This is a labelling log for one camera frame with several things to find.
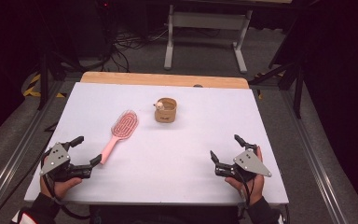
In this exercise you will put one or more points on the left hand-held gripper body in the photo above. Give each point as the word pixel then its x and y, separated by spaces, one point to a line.
pixel 56 158

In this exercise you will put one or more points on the tan storage basket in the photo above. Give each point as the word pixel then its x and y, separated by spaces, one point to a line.
pixel 165 114

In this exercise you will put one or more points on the person's right hand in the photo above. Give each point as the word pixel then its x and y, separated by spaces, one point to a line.
pixel 254 188

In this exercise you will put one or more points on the grey metal desk frame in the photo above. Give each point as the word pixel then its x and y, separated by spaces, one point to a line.
pixel 205 21

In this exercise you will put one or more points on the small cream toy figure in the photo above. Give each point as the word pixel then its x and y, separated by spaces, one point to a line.
pixel 159 105

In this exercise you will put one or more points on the aluminium floor rail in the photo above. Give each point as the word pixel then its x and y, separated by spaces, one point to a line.
pixel 21 146
pixel 315 158

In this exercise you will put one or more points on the pink hairbrush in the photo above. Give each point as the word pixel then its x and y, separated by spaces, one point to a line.
pixel 125 124

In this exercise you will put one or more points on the person's left hand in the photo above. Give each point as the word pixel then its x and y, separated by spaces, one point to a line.
pixel 60 187

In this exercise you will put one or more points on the yellow black floor tape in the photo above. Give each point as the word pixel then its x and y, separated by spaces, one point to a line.
pixel 32 88

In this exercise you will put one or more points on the black metal stand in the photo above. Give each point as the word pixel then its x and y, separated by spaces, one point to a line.
pixel 43 77
pixel 297 90

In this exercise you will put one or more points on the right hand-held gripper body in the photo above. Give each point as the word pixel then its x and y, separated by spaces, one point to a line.
pixel 251 163

